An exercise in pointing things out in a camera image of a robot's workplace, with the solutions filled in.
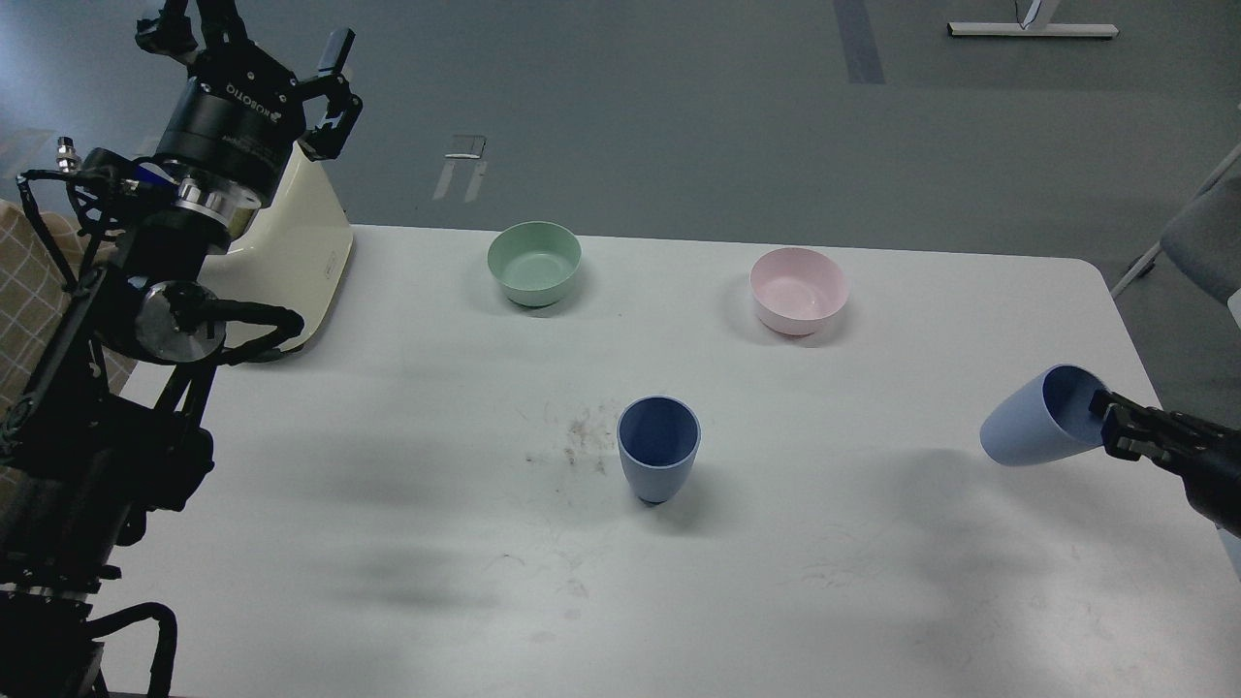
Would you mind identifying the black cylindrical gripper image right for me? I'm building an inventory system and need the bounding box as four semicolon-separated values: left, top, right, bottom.
1090;390;1240;505

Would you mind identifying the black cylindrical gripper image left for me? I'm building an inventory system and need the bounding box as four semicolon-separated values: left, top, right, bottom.
137;1;364;207

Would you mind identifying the blue cup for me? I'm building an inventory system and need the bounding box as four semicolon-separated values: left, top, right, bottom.
979;364;1107;465
616;395;702;505

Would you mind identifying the cream toaster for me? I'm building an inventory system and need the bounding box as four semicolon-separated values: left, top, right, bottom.
199;147;354;361

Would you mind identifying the grey chair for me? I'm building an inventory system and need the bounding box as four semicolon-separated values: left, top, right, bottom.
1111;145;1240;324

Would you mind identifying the beige checked cloth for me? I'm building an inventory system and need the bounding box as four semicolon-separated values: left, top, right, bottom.
0;199;137;505

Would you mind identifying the green bowl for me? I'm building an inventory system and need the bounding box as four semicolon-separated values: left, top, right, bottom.
485;221;585;308

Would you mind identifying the pink bowl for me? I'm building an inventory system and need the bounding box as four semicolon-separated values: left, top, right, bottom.
748;247;850;337

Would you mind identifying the white table leg base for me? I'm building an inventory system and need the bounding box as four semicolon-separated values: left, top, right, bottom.
944;1;1119;40

